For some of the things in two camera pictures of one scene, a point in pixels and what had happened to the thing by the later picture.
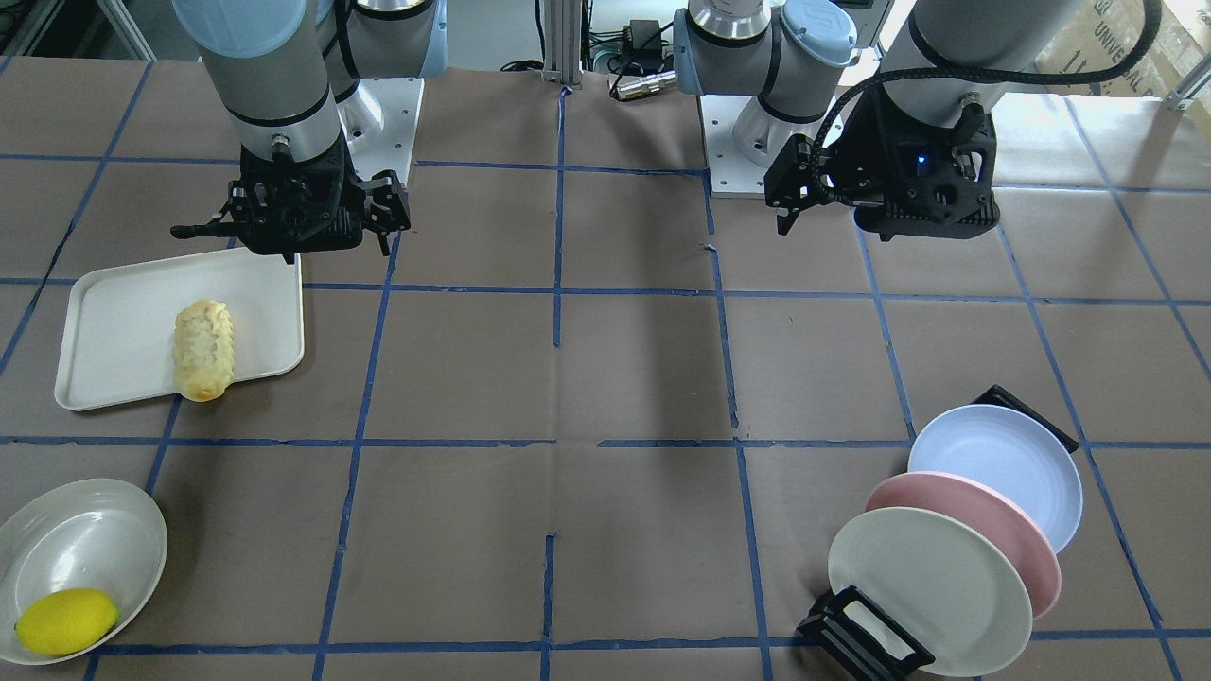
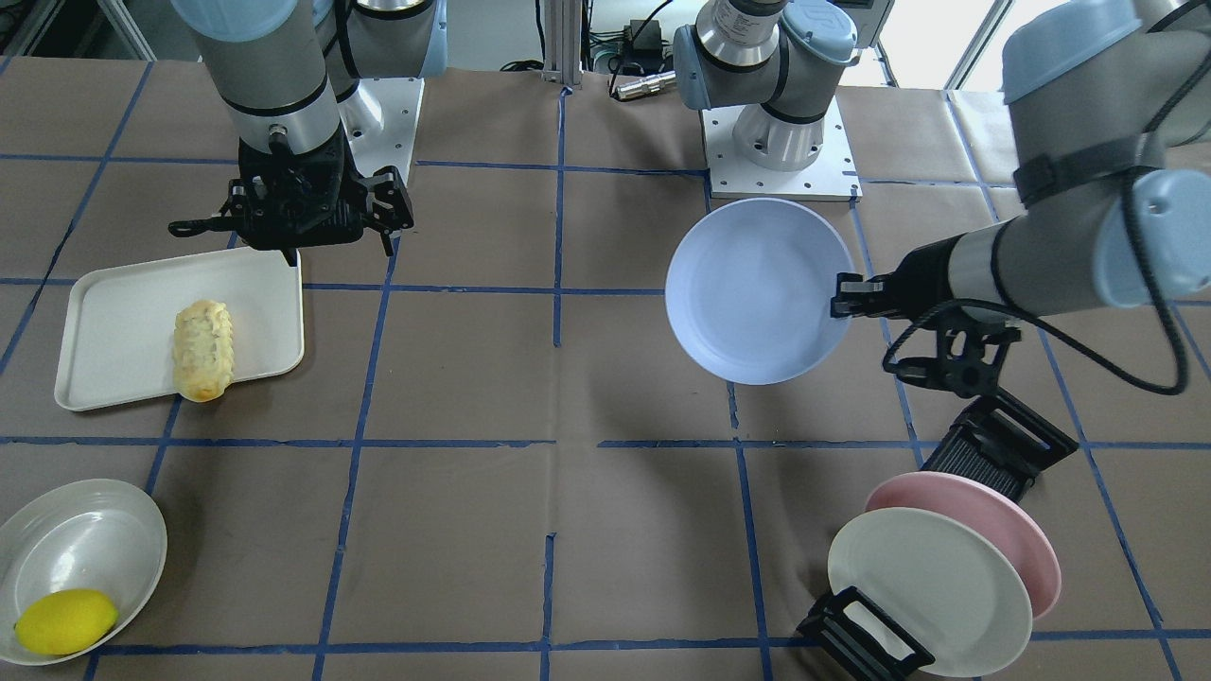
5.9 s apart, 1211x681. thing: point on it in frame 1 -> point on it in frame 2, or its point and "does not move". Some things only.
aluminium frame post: [562, 43] does not move
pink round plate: [993, 508] does not move
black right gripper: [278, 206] does not move
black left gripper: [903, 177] -> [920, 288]
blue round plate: [1012, 447] -> [749, 290]
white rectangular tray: [116, 330] does not move
